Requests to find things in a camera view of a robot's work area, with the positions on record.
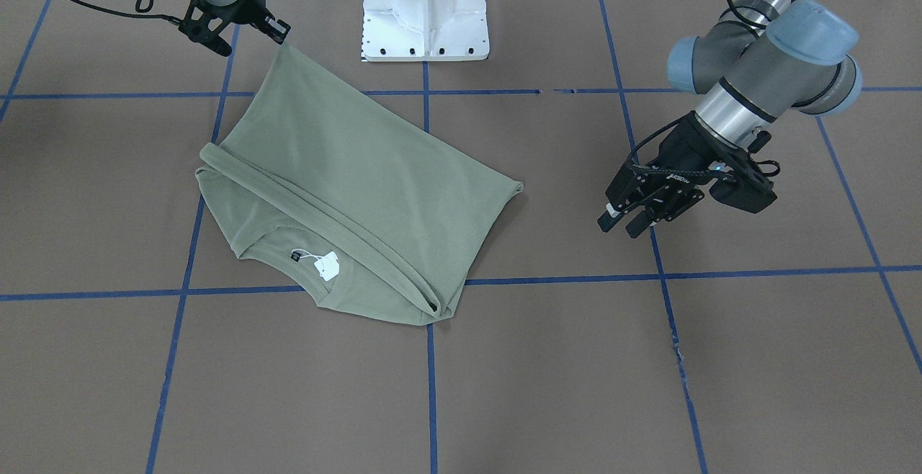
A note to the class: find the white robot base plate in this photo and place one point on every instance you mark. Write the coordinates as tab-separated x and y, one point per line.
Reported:
424	31

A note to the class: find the olive green long-sleeve shirt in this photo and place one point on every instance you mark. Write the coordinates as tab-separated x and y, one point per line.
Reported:
315	166

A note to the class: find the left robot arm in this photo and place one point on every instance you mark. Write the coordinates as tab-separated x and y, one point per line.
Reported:
762	59

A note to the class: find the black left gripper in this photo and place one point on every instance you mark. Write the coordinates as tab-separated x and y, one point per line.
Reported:
686	151

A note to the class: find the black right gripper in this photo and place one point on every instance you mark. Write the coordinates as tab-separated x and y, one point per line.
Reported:
250	7

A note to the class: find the white paper price tag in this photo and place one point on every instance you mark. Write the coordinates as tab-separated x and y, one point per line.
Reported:
328	266

